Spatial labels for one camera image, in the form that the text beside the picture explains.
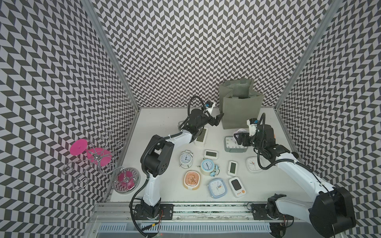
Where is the white slim digital clock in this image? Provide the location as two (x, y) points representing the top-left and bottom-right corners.
(227, 161), (238, 177)

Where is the white square analog clock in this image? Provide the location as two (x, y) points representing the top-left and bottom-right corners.
(246, 157), (262, 173)

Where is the white twin-bell alarm clock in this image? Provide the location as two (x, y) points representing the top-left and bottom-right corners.
(179, 150), (193, 169)

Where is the white orange-button digital timer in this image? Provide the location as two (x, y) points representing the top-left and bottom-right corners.
(228, 177), (247, 198)

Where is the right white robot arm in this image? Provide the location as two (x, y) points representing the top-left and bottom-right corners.
(233, 125), (356, 238)

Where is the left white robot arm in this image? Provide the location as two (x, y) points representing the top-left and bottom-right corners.
(139, 107), (224, 208)

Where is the green rectangular analog clock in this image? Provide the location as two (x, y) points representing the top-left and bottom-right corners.
(224, 136), (248, 153)

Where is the white digital clock tall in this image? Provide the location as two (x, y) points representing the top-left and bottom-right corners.
(194, 127), (209, 147)

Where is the small white digital clock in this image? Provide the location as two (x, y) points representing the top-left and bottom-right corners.
(203, 149), (219, 160)

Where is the blue twin-bell alarm clock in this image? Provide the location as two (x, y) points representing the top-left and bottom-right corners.
(200, 159), (220, 177)

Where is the blue square analog clock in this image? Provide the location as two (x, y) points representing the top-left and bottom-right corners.
(207, 178), (227, 199)

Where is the orange oval cartoon clock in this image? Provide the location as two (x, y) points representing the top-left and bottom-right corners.
(183, 170), (201, 190)

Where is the orange patterned bowl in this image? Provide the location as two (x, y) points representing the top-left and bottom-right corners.
(234, 129), (248, 134)

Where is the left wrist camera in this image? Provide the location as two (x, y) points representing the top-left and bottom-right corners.
(204, 100), (215, 114)

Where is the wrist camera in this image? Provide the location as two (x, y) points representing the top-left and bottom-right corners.
(204, 100), (215, 114)
(247, 118), (259, 136)

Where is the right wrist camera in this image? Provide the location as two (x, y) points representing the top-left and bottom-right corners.
(247, 118), (259, 136)

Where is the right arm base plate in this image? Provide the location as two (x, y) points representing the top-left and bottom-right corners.
(246, 202), (294, 222)

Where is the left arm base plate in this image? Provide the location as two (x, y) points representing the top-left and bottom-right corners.
(133, 204), (174, 220)

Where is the pink wire cup stand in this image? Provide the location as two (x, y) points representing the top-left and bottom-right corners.
(62, 131), (124, 191)

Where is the aluminium front rail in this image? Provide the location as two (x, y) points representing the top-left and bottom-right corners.
(90, 201), (337, 222)

